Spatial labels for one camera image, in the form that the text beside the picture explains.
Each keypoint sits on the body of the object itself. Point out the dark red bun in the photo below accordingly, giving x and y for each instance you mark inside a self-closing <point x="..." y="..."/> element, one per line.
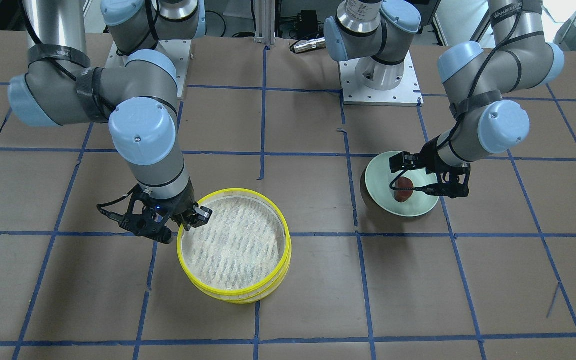
<point x="405" y="190"/>

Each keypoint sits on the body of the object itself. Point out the light green plate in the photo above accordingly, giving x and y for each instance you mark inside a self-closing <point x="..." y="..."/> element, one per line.
<point x="377" y="182"/>

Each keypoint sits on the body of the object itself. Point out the silver cylindrical device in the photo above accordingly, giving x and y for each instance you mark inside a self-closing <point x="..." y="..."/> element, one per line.
<point x="307" y="45"/>

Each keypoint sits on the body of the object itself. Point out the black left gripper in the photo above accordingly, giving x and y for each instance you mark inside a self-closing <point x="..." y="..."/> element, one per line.
<point x="429" y="158"/>

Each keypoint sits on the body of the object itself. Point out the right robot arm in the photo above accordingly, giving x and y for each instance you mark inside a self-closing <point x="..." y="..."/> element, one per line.
<point x="61" y="88"/>

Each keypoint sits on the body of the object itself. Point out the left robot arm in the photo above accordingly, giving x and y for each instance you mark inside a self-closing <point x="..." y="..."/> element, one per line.
<point x="379" y="34"/>

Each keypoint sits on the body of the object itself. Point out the aluminium frame post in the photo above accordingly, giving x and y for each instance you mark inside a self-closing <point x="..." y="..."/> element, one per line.
<point x="265" y="22"/>

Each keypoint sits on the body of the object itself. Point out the yellow steamer layer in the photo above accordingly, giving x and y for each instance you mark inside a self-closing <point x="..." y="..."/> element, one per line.
<point x="243" y="246"/>
<point x="250" y="297"/>

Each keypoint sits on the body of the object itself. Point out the black power adapter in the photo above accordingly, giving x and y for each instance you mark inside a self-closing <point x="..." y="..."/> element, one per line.
<point x="307" y="21"/>

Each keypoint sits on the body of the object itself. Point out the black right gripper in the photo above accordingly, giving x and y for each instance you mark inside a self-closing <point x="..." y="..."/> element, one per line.
<point x="182" y="205"/>

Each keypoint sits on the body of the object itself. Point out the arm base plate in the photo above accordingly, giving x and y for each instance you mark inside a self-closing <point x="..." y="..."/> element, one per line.
<point x="382" y="75"/>
<point x="173" y="54"/>

